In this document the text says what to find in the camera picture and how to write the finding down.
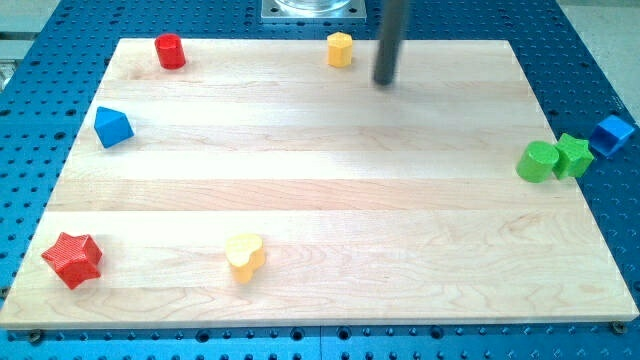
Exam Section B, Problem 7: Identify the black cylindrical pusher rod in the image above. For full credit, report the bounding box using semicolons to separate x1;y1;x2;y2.
372;0;408;86

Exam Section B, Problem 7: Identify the blue triangle block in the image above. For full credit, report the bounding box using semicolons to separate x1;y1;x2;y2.
94;107;134;148

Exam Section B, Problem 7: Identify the wooden board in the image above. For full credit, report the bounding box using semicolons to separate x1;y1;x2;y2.
1;38;638;330

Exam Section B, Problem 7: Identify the yellow hexagon block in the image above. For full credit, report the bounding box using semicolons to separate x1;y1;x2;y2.
327;32;353;68

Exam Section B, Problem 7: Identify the green cylinder block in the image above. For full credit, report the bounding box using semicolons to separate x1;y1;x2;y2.
516;141;559;183

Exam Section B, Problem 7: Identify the red cylinder block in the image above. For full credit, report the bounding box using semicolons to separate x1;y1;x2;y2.
154;33;186;70

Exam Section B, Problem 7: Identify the green star block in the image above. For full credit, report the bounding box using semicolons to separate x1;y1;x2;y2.
553;133;594;179

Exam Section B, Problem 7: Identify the blue cube block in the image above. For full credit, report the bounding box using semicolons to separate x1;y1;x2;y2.
589;115;635;157

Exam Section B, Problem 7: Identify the yellow heart block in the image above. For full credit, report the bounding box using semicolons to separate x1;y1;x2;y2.
225;234;266;284

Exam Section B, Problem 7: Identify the red star block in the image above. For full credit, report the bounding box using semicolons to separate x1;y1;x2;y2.
41;232;102;290

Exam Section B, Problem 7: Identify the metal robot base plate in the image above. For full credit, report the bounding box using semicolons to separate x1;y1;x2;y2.
260;0;367;21

